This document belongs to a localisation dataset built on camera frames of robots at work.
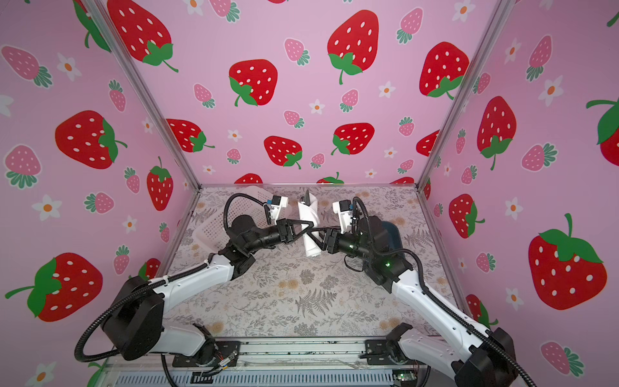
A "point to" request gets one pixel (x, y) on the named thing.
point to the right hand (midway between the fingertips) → (309, 232)
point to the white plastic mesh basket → (214, 226)
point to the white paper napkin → (309, 215)
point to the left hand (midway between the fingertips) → (312, 227)
